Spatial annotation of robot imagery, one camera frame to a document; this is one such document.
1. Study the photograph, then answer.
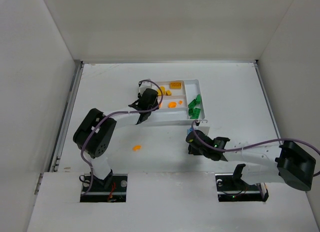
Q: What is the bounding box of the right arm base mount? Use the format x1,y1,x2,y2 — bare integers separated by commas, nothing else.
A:
215,164,269,202

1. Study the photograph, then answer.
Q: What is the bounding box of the white divided sorting tray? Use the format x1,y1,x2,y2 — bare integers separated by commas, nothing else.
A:
138,79,205,126

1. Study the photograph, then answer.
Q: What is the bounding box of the orange half-round lego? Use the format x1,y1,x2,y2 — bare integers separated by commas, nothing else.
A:
167,102,177,108

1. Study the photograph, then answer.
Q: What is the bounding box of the yellow long duplo brick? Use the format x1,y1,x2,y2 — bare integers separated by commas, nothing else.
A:
169,82,182,89

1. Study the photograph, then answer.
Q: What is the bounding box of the orange elbow piece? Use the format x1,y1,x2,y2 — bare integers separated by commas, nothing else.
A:
132,145,142,151

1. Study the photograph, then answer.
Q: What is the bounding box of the yellow curved duplo brick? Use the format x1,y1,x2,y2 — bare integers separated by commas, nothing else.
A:
157,86,166,96

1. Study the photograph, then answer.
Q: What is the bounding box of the green duplo plate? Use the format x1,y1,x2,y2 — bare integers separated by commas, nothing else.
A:
195,94,202,104
188,99,197,109
188,107,201,119

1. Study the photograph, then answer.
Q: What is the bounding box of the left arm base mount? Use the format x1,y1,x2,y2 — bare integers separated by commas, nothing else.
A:
79,172,128,203

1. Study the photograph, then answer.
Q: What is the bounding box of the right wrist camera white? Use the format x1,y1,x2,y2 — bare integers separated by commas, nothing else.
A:
194,120,210,135

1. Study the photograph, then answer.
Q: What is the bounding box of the light blue lego plate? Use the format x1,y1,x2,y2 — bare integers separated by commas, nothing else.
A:
187,128,193,135

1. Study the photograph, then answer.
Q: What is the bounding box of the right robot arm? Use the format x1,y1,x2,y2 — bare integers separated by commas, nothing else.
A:
185,128,319,191

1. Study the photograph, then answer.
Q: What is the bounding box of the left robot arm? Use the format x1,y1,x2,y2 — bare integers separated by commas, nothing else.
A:
73,88,164,183

